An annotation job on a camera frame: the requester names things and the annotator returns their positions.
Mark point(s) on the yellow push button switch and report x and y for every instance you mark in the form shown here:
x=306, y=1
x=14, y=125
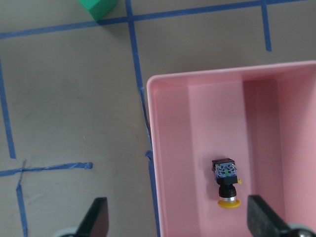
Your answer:
x=225, y=174

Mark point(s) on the green foam cube near tray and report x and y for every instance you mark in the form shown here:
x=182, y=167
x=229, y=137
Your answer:
x=98, y=9

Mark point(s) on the pink plastic tray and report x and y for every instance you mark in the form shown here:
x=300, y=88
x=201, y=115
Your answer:
x=262, y=117

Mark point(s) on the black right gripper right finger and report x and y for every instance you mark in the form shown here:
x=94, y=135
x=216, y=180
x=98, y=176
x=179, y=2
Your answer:
x=262, y=221

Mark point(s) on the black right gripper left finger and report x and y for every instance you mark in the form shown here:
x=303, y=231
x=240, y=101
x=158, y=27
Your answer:
x=96, y=220

